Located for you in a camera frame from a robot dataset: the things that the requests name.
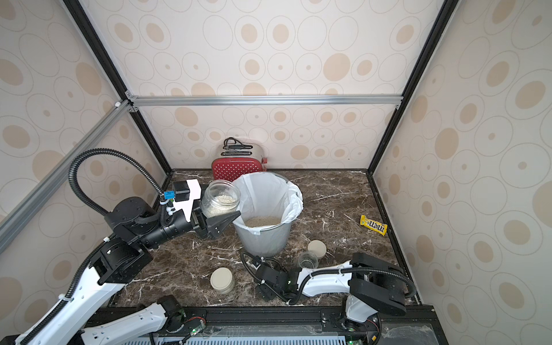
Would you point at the black vertical frame post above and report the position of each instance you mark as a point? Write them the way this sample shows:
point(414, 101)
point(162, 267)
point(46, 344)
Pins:
point(435, 34)
point(85, 26)

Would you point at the white plastic bin liner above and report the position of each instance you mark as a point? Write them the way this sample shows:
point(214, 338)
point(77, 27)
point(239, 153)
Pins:
point(267, 195)

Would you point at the beige jar lid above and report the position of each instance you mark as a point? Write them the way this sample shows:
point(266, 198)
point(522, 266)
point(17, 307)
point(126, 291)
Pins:
point(318, 248)

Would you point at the beige lidded jar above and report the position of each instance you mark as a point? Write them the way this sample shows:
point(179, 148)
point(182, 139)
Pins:
point(220, 197)
point(222, 280)

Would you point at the yellow candy packet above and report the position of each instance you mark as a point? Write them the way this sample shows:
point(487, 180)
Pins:
point(375, 226)

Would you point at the aluminium horizontal back rail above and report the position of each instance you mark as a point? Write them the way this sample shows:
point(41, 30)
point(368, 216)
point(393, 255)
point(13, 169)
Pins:
point(271, 100)

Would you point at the red polka dot toaster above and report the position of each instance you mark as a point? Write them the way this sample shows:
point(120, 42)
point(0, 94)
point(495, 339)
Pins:
point(236, 159)

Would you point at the glass jar with rice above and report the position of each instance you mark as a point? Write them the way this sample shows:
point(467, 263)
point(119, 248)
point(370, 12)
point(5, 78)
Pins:
point(307, 260)

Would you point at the black vertical frame post right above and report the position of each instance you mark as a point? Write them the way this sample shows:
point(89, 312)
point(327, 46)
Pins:
point(435, 34)

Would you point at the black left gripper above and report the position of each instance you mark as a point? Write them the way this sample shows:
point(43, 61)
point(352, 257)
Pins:
point(203, 226)

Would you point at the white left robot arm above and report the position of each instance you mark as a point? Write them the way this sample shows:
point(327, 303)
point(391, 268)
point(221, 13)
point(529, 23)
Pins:
point(137, 229)

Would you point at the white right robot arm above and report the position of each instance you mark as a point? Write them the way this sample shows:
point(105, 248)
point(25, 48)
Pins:
point(373, 286)

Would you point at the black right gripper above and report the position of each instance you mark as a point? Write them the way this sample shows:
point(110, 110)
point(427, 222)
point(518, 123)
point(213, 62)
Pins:
point(262, 274)

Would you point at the black vertical frame post left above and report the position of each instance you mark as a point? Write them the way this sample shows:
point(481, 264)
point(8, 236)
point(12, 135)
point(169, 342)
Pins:
point(85, 26)

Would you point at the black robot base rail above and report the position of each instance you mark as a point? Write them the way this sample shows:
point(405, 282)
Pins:
point(167, 322)

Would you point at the aluminium left side rail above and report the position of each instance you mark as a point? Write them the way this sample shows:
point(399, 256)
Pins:
point(32, 203)

